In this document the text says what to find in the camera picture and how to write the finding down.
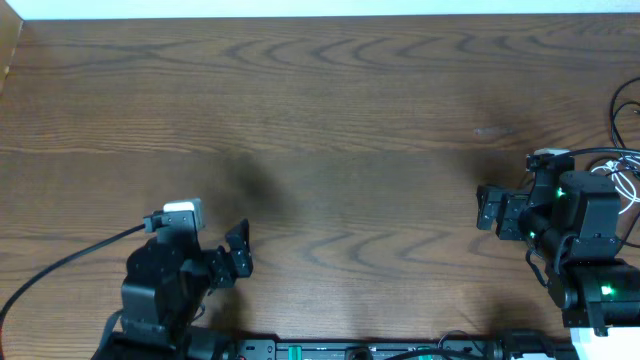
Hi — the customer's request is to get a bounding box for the white cable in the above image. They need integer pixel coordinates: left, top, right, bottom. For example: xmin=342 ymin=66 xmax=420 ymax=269
xmin=589 ymin=155 xmax=640 ymax=216

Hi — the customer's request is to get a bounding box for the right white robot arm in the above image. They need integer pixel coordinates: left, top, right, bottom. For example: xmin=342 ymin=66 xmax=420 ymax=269
xmin=476 ymin=170 xmax=639 ymax=359

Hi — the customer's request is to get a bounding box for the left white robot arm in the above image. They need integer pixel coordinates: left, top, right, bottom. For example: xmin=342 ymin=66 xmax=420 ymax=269
xmin=93 ymin=212 xmax=253 ymax=360

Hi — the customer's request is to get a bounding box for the left camera black cable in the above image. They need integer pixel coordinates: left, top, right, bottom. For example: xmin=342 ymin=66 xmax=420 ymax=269
xmin=0 ymin=212 xmax=169 ymax=346

